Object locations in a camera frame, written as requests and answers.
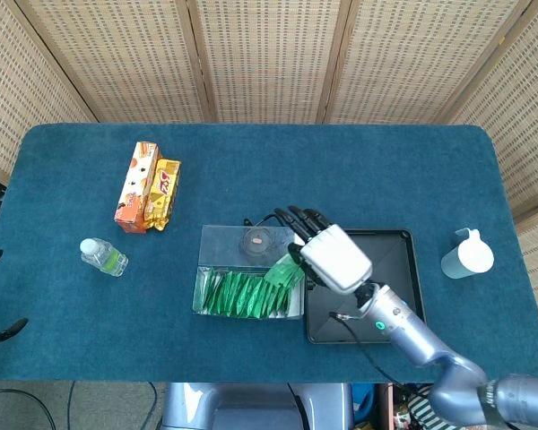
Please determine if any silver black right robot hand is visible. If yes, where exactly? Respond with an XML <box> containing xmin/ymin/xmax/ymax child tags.
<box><xmin>274</xmin><ymin>205</ymin><xmax>373</xmax><ymax>296</ymax></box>

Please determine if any woven rattan folding screen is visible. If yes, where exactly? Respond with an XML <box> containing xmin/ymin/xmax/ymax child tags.
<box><xmin>0</xmin><ymin>0</ymin><xmax>538</xmax><ymax>323</ymax></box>

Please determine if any black arm cable with plug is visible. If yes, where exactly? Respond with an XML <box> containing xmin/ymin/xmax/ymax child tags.
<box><xmin>329</xmin><ymin>312</ymin><xmax>416</xmax><ymax>391</ymax></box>

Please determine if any black white striped cloth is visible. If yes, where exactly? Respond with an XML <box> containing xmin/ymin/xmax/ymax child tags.
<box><xmin>405</xmin><ymin>396</ymin><xmax>446</xmax><ymax>430</ymax></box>

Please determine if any blue table cloth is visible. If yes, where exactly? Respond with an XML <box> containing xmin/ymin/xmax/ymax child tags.
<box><xmin>0</xmin><ymin>123</ymin><xmax>538</xmax><ymax>384</ymax></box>

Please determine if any white translucent plastic pitcher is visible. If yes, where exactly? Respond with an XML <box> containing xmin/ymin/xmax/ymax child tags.
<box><xmin>440</xmin><ymin>228</ymin><xmax>495</xmax><ymax>280</ymax></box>

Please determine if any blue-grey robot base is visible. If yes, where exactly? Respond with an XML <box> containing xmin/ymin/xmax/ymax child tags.
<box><xmin>161</xmin><ymin>383</ymin><xmax>355</xmax><ymax>430</ymax></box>

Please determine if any black square plastic tray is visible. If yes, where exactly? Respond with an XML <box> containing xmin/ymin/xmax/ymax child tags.
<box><xmin>304</xmin><ymin>228</ymin><xmax>428</xmax><ymax>345</ymax></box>

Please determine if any clear plastic tea box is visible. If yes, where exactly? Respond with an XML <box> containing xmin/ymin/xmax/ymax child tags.
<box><xmin>192</xmin><ymin>224</ymin><xmax>306</xmax><ymax>322</ymax></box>

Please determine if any clear green-label water bottle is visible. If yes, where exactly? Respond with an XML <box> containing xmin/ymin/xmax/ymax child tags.
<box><xmin>80</xmin><ymin>237</ymin><xmax>129</xmax><ymax>278</ymax></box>

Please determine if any green plastic bag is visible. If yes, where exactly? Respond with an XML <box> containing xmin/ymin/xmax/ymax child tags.
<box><xmin>264</xmin><ymin>254</ymin><xmax>306</xmax><ymax>290</ymax></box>

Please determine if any orange biscuit box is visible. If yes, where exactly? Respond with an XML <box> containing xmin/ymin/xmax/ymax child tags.
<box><xmin>114</xmin><ymin>141</ymin><xmax>159</xmax><ymax>234</ymax></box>

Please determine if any yellow gold snack packet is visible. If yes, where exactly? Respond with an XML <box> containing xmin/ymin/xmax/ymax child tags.
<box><xmin>143</xmin><ymin>158</ymin><xmax>182</xmax><ymax>232</ymax></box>

